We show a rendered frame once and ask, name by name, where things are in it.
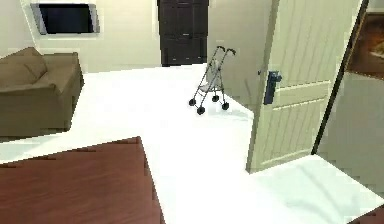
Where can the brown sofa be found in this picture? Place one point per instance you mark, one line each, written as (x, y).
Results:
(36, 93)

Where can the reddish brown wooden table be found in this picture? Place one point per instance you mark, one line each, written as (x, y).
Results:
(76, 185)

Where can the brown framed wall picture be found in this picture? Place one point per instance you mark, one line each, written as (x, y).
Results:
(368, 45)

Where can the dark brown room door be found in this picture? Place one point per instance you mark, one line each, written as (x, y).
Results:
(183, 31)

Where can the wall-mounted television set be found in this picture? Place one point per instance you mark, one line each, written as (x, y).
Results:
(68, 18)

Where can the cream panelled room door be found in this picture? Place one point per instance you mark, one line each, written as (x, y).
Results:
(296, 86)

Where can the grey baby stroller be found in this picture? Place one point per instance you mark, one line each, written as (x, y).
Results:
(212, 80)

